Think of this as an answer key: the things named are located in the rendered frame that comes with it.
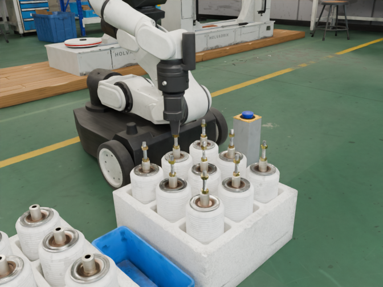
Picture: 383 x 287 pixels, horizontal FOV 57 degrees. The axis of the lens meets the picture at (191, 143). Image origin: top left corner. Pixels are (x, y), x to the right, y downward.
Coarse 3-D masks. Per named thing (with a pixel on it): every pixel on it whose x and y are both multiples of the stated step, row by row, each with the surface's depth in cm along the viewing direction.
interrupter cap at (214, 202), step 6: (192, 198) 88; (198, 198) 88; (210, 198) 88; (216, 198) 88; (192, 204) 85; (198, 204) 86; (210, 204) 86; (216, 204) 85; (198, 210) 83; (204, 210) 83; (210, 210) 83
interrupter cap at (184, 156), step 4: (172, 152) 112; (180, 152) 111; (184, 152) 111; (168, 156) 109; (180, 156) 110; (184, 156) 109; (188, 156) 109; (176, 160) 107; (180, 160) 107; (184, 160) 106
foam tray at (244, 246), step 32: (128, 192) 106; (288, 192) 102; (128, 224) 104; (160, 224) 90; (224, 224) 92; (256, 224) 92; (288, 224) 106; (192, 256) 84; (224, 256) 85; (256, 256) 97
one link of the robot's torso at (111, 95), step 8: (104, 80) 162; (112, 80) 163; (120, 80) 166; (104, 88) 158; (112, 88) 155; (104, 96) 160; (112, 96) 155; (120, 96) 152; (104, 104) 164; (112, 104) 157; (120, 104) 153
